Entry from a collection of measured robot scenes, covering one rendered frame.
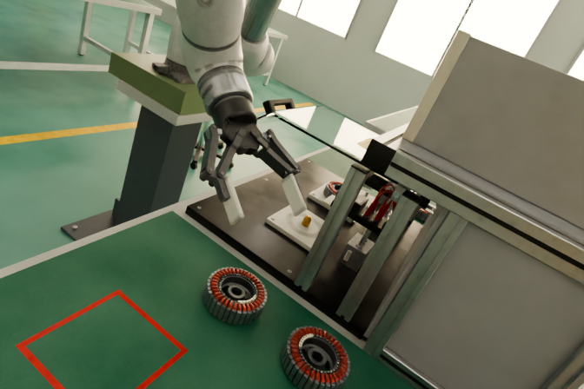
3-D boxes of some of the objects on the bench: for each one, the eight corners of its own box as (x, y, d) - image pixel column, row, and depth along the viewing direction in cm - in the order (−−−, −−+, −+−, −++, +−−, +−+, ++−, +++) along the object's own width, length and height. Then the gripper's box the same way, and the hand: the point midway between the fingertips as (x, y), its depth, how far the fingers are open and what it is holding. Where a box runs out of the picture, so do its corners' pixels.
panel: (362, 334, 74) (443, 206, 62) (423, 224, 131) (471, 146, 119) (368, 339, 73) (449, 209, 62) (426, 226, 130) (474, 148, 119)
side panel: (361, 350, 73) (449, 211, 61) (367, 340, 76) (452, 206, 64) (509, 458, 64) (647, 320, 52) (508, 443, 67) (640, 309, 55)
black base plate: (184, 213, 91) (187, 205, 90) (304, 162, 146) (307, 157, 145) (360, 340, 75) (365, 332, 75) (420, 230, 131) (423, 225, 130)
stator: (191, 286, 71) (196, 272, 70) (241, 274, 79) (246, 260, 78) (222, 334, 65) (228, 319, 63) (272, 315, 72) (279, 301, 71)
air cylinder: (337, 260, 93) (347, 242, 91) (348, 248, 99) (357, 231, 97) (355, 273, 91) (366, 254, 89) (366, 260, 98) (375, 242, 96)
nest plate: (264, 221, 96) (266, 218, 95) (293, 205, 109) (295, 201, 108) (315, 256, 91) (317, 252, 91) (339, 234, 104) (341, 230, 103)
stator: (353, 372, 68) (362, 358, 66) (320, 413, 59) (330, 398, 57) (304, 328, 73) (311, 313, 71) (267, 359, 63) (275, 345, 62)
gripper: (270, 124, 81) (308, 218, 74) (156, 114, 64) (192, 236, 56) (293, 102, 77) (335, 201, 69) (175, 84, 59) (217, 214, 52)
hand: (268, 210), depth 63 cm, fingers open, 13 cm apart
